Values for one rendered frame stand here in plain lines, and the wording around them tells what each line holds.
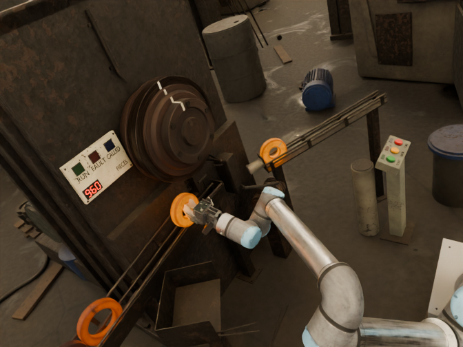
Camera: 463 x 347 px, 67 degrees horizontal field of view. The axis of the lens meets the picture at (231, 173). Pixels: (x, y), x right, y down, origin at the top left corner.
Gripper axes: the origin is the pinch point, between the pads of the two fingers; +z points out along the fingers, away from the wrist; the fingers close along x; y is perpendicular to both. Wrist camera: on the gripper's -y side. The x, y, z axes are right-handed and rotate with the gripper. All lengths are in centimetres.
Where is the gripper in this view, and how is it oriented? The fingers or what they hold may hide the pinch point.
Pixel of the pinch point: (184, 206)
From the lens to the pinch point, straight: 157.1
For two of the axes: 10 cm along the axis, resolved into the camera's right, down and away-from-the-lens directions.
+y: -0.6, -7.1, -7.0
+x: -5.4, 6.1, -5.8
